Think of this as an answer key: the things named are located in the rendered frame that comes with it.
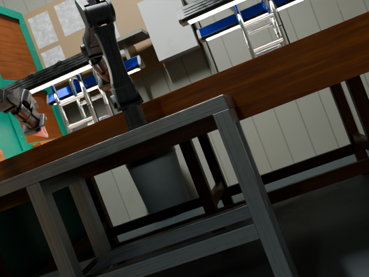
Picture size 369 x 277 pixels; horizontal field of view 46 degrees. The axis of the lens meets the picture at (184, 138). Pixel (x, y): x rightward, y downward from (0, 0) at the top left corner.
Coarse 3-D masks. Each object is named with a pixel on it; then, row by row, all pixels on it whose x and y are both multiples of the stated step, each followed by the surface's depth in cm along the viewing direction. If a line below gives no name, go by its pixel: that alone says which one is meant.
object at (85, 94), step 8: (56, 64) 199; (80, 80) 214; (56, 96) 218; (80, 96) 215; (88, 96) 215; (64, 104) 218; (88, 104) 215; (64, 112) 219; (96, 112) 216; (64, 120) 218; (80, 120) 217; (88, 120) 216; (96, 120) 215
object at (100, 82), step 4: (104, 72) 165; (108, 72) 166; (100, 76) 167; (104, 76) 166; (108, 76) 167; (100, 80) 172; (104, 80) 168; (108, 80) 168; (100, 84) 171; (104, 84) 170; (108, 84) 169
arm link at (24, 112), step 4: (20, 104) 177; (24, 104) 180; (16, 108) 176; (20, 108) 176; (24, 108) 177; (12, 112) 176; (16, 112) 176; (20, 112) 175; (24, 112) 177; (28, 112) 179; (16, 116) 176; (20, 116) 176; (24, 116) 177; (28, 116) 179; (20, 120) 179; (24, 120) 180
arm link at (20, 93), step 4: (16, 88) 181; (20, 88) 180; (16, 92) 179; (20, 92) 180; (24, 92) 181; (28, 92) 182; (8, 96) 170; (12, 96) 172; (16, 96) 177; (20, 96) 179; (24, 96) 180; (28, 96) 181; (8, 100) 170; (12, 100) 171; (16, 100) 173; (20, 100) 175; (24, 100) 179; (28, 100) 180; (16, 104) 173; (28, 104) 181; (12, 108) 174; (4, 112) 176
